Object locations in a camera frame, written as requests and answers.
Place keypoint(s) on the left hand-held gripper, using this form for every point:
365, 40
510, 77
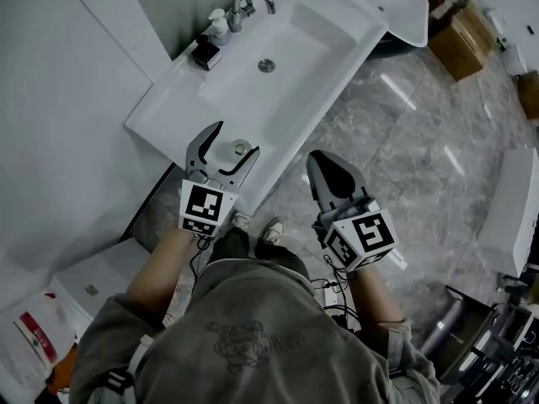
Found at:
205, 206

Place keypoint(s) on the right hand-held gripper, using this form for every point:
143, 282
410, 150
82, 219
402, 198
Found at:
362, 236

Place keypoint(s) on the small clear bottle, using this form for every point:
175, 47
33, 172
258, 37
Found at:
240, 147

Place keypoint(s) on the person's left forearm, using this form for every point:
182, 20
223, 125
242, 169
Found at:
164, 276

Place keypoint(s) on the person's right forearm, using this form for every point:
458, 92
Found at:
375, 297

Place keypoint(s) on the white sink counter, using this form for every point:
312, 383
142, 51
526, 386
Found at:
168, 112

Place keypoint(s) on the chrome sink drain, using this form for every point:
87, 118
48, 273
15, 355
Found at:
265, 65

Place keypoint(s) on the dark square bottle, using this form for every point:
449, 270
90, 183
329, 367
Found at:
206, 53

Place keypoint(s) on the white pump bottle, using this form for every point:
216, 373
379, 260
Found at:
219, 30

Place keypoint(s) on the person's left shoe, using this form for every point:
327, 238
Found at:
241, 221

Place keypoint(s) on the person's shoe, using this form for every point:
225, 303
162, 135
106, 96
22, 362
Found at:
273, 230
241, 221

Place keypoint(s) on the person's right shoe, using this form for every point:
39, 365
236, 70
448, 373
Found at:
273, 230

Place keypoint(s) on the dark trousers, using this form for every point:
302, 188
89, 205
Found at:
236, 246

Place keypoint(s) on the white power strip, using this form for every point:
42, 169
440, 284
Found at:
332, 299

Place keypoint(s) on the chrome faucet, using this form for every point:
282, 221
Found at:
242, 2

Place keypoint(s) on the low white box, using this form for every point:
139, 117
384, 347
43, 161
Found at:
101, 272

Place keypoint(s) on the grey printed shirt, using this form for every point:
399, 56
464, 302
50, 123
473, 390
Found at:
261, 343

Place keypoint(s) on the white ceramic basin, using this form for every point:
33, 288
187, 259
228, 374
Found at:
387, 2

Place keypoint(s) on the silver metal cylinder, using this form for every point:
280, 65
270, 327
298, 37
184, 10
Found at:
444, 324

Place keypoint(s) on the large cardboard box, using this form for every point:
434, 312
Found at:
461, 44

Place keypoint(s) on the tall white cabinet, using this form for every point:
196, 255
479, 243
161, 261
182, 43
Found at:
513, 213

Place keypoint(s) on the small cardboard box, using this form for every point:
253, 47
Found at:
529, 95

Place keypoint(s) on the plastic bag with red label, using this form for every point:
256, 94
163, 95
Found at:
33, 335

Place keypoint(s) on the orange object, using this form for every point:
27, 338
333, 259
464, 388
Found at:
63, 370

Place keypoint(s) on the black metal frame cart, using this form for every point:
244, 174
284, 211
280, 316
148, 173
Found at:
501, 352

